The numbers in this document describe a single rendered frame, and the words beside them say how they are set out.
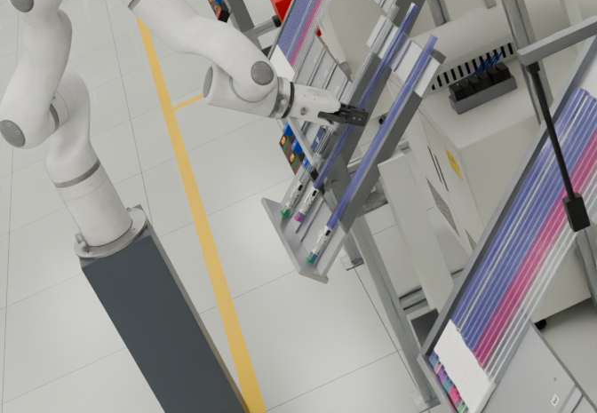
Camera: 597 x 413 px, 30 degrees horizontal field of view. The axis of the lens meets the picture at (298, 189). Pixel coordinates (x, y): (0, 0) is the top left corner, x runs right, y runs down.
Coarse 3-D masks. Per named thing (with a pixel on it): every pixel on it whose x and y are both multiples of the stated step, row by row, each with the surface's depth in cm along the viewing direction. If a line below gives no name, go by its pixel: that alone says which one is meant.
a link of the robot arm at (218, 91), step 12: (216, 72) 212; (204, 84) 217; (216, 84) 212; (228, 84) 212; (276, 84) 216; (204, 96) 215; (216, 96) 213; (228, 96) 213; (276, 96) 216; (228, 108) 217; (240, 108) 216; (252, 108) 216; (264, 108) 216
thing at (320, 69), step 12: (312, 48) 284; (324, 48) 276; (312, 60) 281; (324, 60) 273; (336, 60) 268; (300, 72) 287; (312, 72) 278; (324, 72) 271; (336, 72) 263; (300, 84) 284; (312, 84) 276; (324, 84) 268; (336, 84) 261; (348, 84) 254; (336, 96) 258; (300, 120) 276; (312, 132) 266; (312, 144) 262
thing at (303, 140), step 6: (288, 120) 278; (294, 120) 278; (294, 126) 273; (300, 126) 275; (294, 132) 271; (300, 132) 270; (300, 138) 266; (306, 138) 268; (300, 144) 265; (306, 144) 264; (306, 150) 260; (312, 150) 261; (306, 156) 259
